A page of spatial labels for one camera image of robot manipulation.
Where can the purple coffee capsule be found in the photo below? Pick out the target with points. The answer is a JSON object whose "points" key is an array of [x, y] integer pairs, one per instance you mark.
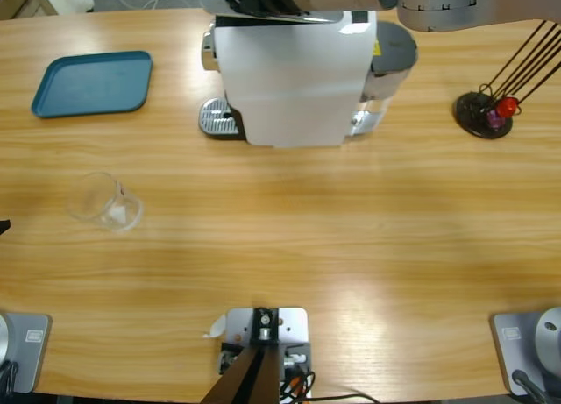
{"points": [[496, 119]]}

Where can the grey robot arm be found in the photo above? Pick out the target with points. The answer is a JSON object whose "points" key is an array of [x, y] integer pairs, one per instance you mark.
{"points": [[438, 5]]}

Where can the blue plastic tray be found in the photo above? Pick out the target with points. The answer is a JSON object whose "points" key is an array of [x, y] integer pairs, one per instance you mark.
{"points": [[92, 84]]}

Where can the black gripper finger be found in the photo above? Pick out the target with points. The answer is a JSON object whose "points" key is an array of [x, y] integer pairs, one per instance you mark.
{"points": [[3, 226]]}

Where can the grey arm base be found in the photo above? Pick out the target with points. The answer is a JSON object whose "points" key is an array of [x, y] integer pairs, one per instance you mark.
{"points": [[30, 351], [513, 347]]}

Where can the white capsule coffee machine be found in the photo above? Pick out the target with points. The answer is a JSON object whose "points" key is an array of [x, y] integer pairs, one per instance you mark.
{"points": [[289, 93]]}

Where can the clear glass cup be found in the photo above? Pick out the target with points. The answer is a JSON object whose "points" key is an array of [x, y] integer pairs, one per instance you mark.
{"points": [[118, 215]]}

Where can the white mounting block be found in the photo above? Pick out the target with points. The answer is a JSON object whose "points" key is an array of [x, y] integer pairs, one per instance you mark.
{"points": [[289, 325]]}

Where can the white paper tag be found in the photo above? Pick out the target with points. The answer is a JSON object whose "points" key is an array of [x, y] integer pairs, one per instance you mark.
{"points": [[217, 327]]}

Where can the red coffee capsule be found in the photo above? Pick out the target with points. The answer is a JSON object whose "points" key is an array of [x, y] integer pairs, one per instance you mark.
{"points": [[508, 107]]}

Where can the dark camera post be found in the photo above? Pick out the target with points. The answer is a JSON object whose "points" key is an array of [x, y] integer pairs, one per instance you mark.
{"points": [[250, 377]]}

